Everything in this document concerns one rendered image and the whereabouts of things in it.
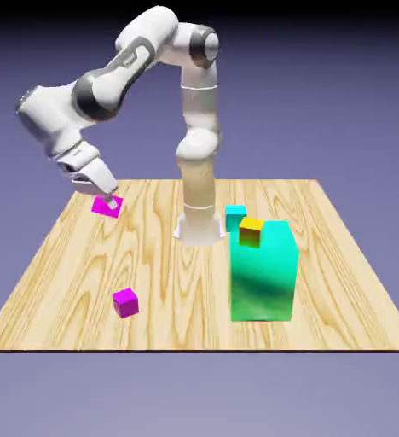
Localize small magenta cube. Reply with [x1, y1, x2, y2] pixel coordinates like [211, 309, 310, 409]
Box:
[112, 287, 140, 319]
[90, 194, 124, 219]

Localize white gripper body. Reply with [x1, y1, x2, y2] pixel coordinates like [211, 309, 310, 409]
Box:
[70, 156, 119, 198]

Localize small cyan cube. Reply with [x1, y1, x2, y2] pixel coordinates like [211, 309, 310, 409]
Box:
[224, 204, 248, 233]

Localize large green box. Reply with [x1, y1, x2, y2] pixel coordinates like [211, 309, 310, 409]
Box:
[228, 219, 300, 323]

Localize small yellow cube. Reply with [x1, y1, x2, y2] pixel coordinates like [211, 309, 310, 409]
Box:
[238, 217, 266, 249]

